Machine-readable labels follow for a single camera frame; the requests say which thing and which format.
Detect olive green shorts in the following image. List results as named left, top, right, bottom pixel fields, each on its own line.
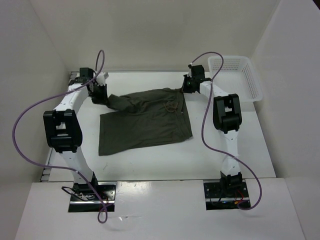
left=98, top=88, right=193, bottom=156

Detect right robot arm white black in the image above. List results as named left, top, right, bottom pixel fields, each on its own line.
left=182, top=64, right=243, bottom=198

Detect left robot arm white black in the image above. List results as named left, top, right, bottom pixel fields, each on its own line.
left=43, top=67, right=109, bottom=202

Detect white perforated plastic basket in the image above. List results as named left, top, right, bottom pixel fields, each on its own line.
left=207, top=55, right=263, bottom=103

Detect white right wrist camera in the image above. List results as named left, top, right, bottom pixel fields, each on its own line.
left=187, top=62, right=195, bottom=78

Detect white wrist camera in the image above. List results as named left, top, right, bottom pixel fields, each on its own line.
left=187, top=62, right=195, bottom=78
left=96, top=71, right=109, bottom=86

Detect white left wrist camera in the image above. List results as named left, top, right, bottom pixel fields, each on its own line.
left=96, top=71, right=109, bottom=86

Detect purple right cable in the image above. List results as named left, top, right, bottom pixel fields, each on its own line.
left=190, top=51, right=263, bottom=211

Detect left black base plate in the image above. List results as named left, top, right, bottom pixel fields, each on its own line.
left=61, top=182, right=116, bottom=213

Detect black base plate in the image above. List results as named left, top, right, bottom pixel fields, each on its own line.
left=61, top=182, right=116, bottom=213
left=203, top=180, right=251, bottom=211

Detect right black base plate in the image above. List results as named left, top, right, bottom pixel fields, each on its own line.
left=203, top=180, right=251, bottom=211

